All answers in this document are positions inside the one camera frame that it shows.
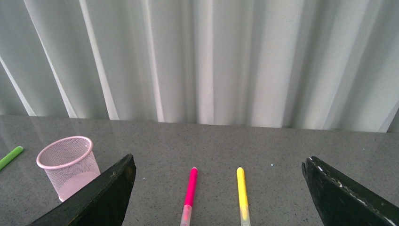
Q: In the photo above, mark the pink pen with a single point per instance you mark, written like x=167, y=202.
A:
x=189, y=198

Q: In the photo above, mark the green pen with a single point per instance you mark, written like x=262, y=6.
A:
x=10, y=156

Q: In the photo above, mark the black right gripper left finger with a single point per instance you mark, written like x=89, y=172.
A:
x=102, y=202

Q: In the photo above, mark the pink mesh cup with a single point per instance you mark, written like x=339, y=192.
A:
x=70, y=165

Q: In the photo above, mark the yellow pen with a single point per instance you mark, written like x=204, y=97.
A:
x=242, y=195

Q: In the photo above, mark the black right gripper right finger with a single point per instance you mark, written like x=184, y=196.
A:
x=341, y=201

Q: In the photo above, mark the white curtain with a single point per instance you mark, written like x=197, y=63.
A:
x=306, y=64

